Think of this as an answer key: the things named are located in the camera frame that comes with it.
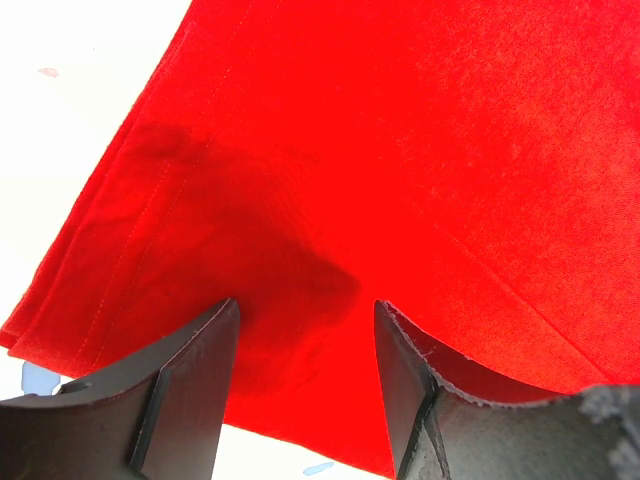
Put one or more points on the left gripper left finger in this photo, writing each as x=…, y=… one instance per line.
x=155, y=414

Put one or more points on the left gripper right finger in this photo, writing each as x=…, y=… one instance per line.
x=449, y=417

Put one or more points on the red t shirt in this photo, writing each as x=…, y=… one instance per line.
x=476, y=163

